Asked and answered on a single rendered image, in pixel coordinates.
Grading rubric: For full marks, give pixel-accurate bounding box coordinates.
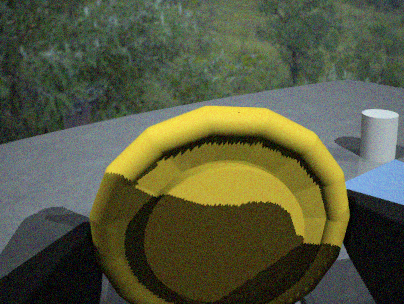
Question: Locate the grey cylinder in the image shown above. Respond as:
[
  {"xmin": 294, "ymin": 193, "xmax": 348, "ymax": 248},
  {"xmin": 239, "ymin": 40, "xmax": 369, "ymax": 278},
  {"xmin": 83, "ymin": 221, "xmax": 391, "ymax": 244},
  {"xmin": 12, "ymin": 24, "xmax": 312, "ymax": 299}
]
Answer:
[{"xmin": 359, "ymin": 108, "xmax": 399, "ymax": 163}]

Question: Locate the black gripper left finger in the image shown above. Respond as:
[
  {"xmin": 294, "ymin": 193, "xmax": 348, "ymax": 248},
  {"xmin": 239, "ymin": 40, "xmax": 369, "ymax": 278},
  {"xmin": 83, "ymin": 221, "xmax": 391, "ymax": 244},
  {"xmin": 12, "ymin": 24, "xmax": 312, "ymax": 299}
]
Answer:
[{"xmin": 0, "ymin": 221, "xmax": 102, "ymax": 304}]

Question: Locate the yellow plate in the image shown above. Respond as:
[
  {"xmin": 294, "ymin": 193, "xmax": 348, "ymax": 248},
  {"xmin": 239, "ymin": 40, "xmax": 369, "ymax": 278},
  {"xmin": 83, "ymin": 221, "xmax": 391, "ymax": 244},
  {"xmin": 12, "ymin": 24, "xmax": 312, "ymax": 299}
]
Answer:
[{"xmin": 89, "ymin": 105, "xmax": 351, "ymax": 304}]

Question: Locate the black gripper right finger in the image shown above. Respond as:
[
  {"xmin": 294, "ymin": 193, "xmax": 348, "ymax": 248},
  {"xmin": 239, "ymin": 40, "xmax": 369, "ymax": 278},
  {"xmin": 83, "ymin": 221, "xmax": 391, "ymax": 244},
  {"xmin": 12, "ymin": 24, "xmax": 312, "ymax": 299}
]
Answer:
[{"xmin": 343, "ymin": 189, "xmax": 404, "ymax": 304}]

